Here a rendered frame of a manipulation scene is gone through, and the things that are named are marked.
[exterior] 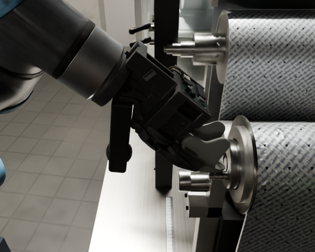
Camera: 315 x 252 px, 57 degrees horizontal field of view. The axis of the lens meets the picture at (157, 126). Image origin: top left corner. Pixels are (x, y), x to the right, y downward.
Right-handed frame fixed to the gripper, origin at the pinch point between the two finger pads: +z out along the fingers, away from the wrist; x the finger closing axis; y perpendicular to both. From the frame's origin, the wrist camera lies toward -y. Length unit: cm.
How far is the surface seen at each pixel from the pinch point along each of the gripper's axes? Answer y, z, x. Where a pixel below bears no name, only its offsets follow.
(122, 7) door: -75, -2, 327
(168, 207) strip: -30.9, 19.1, 21.4
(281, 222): 1.4, 11.8, -4.7
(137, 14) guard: -14, -11, 98
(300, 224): 2.8, 14.4, -4.7
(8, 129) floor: -189, -29, 181
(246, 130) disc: 6.9, -0.5, 1.2
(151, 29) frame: 1.9, -14.1, 30.0
